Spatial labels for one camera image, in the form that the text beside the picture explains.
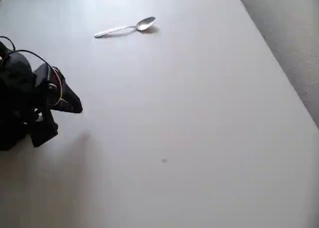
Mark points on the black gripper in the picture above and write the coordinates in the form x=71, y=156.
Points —
x=49, y=108

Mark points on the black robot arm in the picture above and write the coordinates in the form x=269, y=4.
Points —
x=13, y=100

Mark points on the silver metal spoon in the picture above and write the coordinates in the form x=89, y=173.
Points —
x=145, y=23

